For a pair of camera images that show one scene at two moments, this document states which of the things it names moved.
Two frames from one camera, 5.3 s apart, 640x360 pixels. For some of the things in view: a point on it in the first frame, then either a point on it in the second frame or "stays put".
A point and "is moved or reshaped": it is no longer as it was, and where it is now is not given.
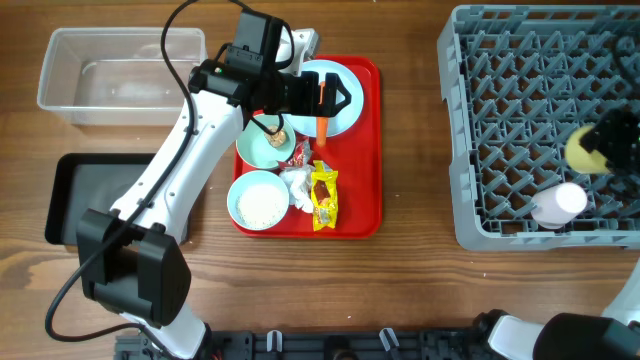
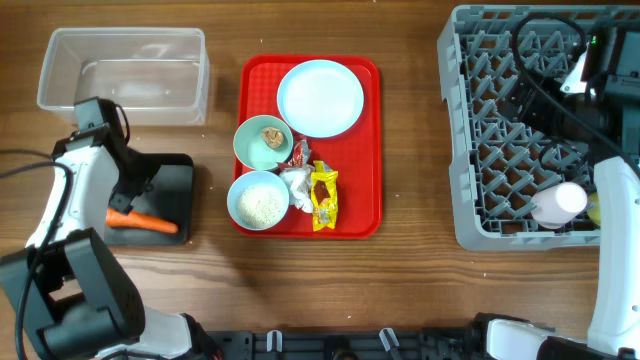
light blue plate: x=347 y=115 stays put
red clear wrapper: x=300 y=155 stays put
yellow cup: x=581 y=159 → x=593 y=208
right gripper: x=609 y=136 → x=533 y=110
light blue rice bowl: x=258 y=200 stays put
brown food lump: x=276 y=140 stays put
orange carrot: x=321 y=122 is moved or reshaped
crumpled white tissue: x=299 y=180 stays put
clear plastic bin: x=119 y=76 stays put
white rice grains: x=261 y=206 stays put
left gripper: x=305 y=102 → x=148 y=169
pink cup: x=553 y=207 stays put
